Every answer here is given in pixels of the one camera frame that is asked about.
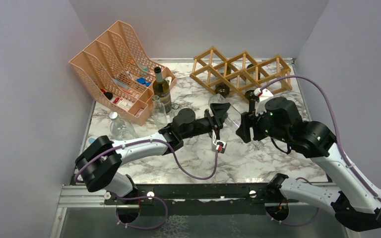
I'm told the small clear glass bottle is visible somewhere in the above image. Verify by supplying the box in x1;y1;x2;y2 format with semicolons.
152;95;168;129

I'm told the blue item in organizer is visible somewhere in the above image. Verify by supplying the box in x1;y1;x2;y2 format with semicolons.
136;77;151;87

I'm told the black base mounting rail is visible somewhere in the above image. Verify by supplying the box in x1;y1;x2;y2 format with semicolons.
104;183;284;216

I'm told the peach plastic file organizer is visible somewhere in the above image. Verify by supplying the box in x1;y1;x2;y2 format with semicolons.
69;21;177;126

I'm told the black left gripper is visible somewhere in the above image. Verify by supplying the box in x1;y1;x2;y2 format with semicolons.
182;103;231;141

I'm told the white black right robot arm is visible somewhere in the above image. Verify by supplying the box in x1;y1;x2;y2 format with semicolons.
236;97;381;232

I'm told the tall clear glass bottle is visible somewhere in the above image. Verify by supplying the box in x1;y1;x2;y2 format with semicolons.
208;93;265;150

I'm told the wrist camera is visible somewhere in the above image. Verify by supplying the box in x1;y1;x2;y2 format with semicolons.
254;88;274;116
211;130;227;154

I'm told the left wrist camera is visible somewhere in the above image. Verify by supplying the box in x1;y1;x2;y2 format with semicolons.
211;130;227;154

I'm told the wooden lattice wine rack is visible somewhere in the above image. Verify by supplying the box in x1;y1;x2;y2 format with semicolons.
190;46;292;99

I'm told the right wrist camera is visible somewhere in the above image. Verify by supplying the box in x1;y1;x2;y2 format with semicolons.
254;88;274;116

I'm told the dark labelled wine bottle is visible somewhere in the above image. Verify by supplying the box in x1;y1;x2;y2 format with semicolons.
214;66;231;98

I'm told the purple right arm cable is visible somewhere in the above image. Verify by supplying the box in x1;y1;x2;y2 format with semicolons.
259;75;381;225

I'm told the green wine bottle gold label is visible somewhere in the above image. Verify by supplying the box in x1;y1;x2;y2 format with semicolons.
153;66;172;114

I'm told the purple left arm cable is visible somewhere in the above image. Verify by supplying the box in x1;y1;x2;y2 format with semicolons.
74;138;219;184

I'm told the round clear flask silver cap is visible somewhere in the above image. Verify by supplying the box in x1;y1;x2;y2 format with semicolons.
109;112;138;140

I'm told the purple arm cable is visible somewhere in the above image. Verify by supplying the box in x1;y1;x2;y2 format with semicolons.
74;138;219;184
259;75;381;225

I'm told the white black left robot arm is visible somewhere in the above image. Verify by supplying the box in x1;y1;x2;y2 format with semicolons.
74;103;231;204

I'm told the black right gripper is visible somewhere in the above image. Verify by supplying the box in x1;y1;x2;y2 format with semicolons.
237;106;290;143

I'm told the clear bottle blue content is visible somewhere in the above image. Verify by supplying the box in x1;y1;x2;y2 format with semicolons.
86;137;96;146

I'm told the red white box in organizer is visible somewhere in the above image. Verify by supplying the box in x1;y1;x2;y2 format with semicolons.
113;97;133;111

